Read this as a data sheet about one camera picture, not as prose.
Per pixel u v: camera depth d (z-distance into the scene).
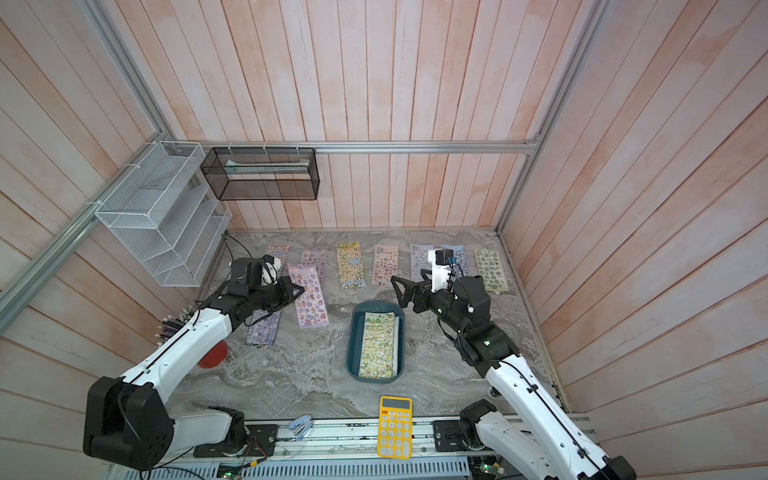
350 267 1.08
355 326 0.92
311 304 0.83
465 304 0.51
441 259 0.59
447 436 0.73
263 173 1.06
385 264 1.11
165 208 0.73
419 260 1.11
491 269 1.08
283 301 0.74
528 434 0.45
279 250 1.14
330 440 0.76
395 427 0.74
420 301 0.61
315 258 1.11
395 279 0.66
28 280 0.54
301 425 0.75
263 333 0.93
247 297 0.64
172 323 0.77
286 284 0.74
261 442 0.73
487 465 0.71
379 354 0.86
